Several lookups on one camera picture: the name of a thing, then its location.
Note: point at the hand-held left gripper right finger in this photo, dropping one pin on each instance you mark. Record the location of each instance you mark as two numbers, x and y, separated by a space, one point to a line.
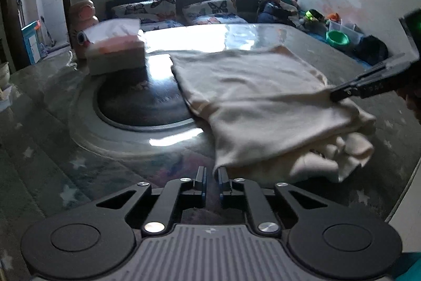
223 184

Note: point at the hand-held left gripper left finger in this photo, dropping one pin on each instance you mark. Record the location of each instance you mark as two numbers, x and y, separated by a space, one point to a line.
200 184

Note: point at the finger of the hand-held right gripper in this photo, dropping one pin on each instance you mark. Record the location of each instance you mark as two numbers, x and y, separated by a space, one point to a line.
355 88
384 65

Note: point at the cream fleece garment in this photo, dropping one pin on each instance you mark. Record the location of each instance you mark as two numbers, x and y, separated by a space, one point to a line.
256 103

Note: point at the black backpack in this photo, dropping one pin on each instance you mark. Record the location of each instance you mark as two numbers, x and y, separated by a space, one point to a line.
371 50

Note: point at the clear plastic storage box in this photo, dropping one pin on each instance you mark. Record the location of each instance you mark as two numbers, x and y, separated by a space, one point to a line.
353 29

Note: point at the green plastic bowl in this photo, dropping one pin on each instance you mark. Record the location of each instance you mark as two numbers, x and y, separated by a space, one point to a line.
337 37

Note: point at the blue patterned mat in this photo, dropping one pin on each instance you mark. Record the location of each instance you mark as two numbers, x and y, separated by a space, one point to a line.
315 34

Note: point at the orange toy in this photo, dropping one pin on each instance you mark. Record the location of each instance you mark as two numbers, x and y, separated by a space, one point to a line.
334 17

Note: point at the green and yellow toy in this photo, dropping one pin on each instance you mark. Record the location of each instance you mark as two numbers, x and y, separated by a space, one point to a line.
314 17

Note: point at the round black induction cooktop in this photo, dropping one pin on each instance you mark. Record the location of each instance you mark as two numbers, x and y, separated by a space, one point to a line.
141 106

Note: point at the white tissue box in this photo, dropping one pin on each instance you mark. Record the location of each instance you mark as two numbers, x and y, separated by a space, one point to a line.
115 54

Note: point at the small butterfly print pillow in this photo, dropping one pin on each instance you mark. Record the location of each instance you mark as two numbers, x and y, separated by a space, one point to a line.
213 11

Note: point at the large butterfly print pillow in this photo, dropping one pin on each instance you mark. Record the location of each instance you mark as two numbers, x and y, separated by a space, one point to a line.
148 9

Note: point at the pink water bottle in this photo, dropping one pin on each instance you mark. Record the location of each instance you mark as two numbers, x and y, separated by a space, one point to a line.
80 21

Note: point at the blue cardboard box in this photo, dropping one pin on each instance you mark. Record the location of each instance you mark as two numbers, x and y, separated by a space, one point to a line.
32 42

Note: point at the white ceramic bowl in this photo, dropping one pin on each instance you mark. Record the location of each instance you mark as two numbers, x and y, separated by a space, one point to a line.
4 75

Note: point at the brown wooden door frame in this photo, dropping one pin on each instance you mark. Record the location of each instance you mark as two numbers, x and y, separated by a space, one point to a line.
10 4

